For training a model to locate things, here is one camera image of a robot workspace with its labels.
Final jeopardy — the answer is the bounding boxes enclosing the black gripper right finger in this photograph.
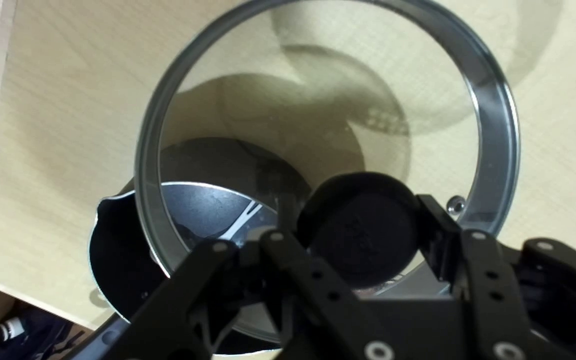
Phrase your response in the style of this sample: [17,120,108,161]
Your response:
[413,196,576,360]

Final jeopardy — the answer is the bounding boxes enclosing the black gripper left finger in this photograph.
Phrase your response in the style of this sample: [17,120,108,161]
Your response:
[109,233,368,360]

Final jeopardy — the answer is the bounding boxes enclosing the glass pot lid black knob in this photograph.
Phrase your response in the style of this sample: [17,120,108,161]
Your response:
[133,0,519,302]

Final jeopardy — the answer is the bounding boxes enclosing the black bag on floor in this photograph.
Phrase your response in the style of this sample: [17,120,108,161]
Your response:
[0,308,92,360]

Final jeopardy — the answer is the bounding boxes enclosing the wooden dining table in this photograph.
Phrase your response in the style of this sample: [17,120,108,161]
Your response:
[0,0,576,327]

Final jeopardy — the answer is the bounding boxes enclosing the black saucepan with handle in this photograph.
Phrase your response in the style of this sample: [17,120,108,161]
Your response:
[85,137,316,356]

